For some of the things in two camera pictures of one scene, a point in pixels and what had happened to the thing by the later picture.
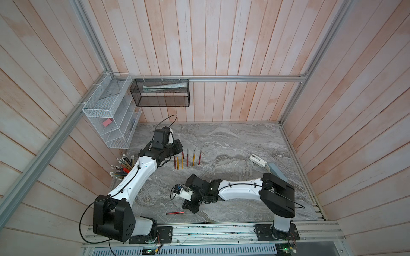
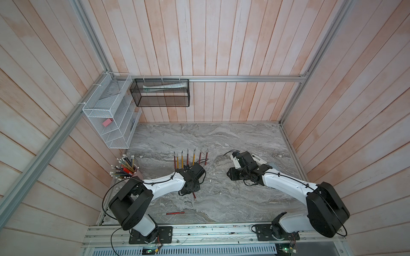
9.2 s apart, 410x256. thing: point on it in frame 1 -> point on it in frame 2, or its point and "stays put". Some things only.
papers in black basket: (150, 88) stays put
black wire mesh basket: (160, 93) stays put
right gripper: (188, 205) -> (231, 175)
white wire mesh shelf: (111, 109) stays put
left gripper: (178, 146) -> (197, 188)
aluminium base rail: (320, 236) stays put
